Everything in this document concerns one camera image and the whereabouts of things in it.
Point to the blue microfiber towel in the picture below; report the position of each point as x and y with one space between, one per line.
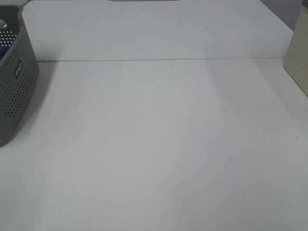
3 51

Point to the beige box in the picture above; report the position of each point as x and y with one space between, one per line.
296 60

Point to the grey perforated plastic basket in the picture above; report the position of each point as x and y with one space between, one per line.
19 71

